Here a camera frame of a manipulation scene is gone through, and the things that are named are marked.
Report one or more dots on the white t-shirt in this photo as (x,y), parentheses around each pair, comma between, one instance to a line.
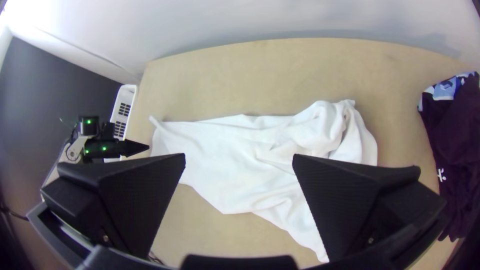
(240,157)

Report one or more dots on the pile of folded clothes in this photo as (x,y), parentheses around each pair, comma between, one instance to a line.
(457,150)

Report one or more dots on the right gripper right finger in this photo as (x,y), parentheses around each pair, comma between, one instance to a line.
(348,202)

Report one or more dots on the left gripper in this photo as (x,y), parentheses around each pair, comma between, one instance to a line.
(117,148)

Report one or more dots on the white laundry basket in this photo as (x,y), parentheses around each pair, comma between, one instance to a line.
(125,108)

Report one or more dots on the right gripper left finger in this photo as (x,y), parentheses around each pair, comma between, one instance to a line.
(123,198)

